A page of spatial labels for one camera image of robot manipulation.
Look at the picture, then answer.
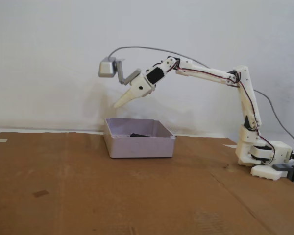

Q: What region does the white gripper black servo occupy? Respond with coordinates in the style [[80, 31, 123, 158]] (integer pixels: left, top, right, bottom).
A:
[[113, 67, 167, 109]]

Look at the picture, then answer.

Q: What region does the grey plastic box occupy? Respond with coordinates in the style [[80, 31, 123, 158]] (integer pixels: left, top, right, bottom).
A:
[[103, 117, 176, 159]]

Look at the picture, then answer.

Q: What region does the silver webcam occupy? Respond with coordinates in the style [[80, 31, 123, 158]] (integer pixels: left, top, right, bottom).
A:
[[98, 56, 118, 78]]

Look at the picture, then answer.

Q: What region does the brown cardboard sheet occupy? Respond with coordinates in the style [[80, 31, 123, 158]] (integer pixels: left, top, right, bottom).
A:
[[0, 131, 294, 235]]

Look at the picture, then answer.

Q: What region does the grey black table clamp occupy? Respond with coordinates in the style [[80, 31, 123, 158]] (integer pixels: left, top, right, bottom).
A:
[[273, 164, 294, 189]]

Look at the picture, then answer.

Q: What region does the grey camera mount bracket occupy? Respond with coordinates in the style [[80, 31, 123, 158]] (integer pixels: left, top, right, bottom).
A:
[[112, 57, 142, 86]]

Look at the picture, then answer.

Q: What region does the grey camera cable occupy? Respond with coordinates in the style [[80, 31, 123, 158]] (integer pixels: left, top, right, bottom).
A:
[[107, 46, 294, 157]]

